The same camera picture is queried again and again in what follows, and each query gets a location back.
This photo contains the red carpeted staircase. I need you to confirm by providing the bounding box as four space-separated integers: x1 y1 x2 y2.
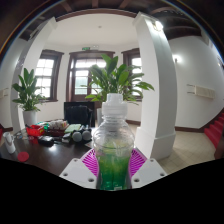
203 111 224 149

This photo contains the flat black device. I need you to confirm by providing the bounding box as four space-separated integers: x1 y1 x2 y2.
37 134 55 147

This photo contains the grey round ball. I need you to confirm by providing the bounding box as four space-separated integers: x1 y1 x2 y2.
71 130 83 143
81 129 93 141

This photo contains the flat round red coaster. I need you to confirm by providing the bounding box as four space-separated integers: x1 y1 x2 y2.
17 151 30 163

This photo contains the white wall radiator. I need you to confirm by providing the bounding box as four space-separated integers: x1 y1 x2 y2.
0 87 10 99
186 83 217 100

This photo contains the brown wooden glazed door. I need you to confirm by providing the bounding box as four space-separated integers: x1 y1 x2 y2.
65 49 116 103

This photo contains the potted plant in white pot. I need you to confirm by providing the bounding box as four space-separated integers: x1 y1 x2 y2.
11 67 48 127
84 53 155 126

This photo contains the green book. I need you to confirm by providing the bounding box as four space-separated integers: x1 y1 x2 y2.
64 123 83 134

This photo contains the brown framed window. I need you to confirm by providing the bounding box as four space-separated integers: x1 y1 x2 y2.
121 48 143 101
34 49 65 103

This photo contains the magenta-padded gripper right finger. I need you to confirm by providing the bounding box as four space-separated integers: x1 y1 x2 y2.
128 148 168 190

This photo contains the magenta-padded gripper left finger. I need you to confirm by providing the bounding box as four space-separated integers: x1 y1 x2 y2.
59 148 100 190

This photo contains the clear bottle with green drink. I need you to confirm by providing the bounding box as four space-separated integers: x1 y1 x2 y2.
92 93 136 192

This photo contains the white mug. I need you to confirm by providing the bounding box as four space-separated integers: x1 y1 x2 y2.
2 131 17 155

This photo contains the black chair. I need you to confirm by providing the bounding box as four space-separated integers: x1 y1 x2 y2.
63 101 96 128

